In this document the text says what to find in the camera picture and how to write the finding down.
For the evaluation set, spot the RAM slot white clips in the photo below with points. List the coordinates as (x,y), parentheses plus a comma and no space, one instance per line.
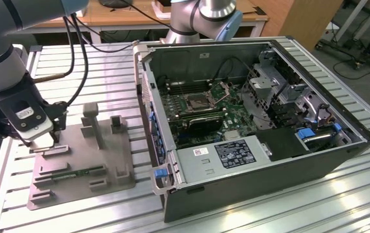
(188,85)
(177,116)
(177,120)
(189,90)

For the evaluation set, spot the CPU socket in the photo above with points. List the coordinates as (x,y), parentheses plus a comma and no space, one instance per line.
(201,103)

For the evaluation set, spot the grey plastic parts rack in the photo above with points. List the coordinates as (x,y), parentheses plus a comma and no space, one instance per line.
(85,157)

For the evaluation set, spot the green RAM stick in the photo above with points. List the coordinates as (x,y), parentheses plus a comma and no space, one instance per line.
(74,175)

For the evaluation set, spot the blue case release latch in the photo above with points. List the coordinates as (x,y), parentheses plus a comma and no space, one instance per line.
(161,173)

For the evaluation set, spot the black graphics card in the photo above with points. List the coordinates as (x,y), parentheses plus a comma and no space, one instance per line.
(202,127)

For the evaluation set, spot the silver power supply unit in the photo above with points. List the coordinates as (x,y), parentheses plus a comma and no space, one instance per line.
(204,167)

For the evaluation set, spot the silver finned chipset heatsink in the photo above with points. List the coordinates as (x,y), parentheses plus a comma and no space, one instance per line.
(236,135)

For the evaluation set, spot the green motherboard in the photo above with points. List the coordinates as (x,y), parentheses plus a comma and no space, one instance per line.
(237,116)

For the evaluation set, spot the black open PC case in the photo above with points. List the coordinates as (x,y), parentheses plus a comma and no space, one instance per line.
(237,201)

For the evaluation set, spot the metal drive cage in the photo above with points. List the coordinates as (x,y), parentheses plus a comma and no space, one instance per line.
(262,85)

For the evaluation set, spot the black plastic air shroud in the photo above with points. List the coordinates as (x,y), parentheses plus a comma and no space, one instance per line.
(278,145)

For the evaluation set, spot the blue drive carrier latch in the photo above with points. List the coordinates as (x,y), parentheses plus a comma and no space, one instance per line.
(305,135)

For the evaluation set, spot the wooden cabinet panel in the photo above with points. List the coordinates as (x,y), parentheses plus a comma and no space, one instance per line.
(301,21)

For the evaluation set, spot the black wheeled stand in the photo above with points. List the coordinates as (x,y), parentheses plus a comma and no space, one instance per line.
(324,44)

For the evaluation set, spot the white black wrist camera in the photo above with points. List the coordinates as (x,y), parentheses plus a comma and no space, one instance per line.
(37,128)

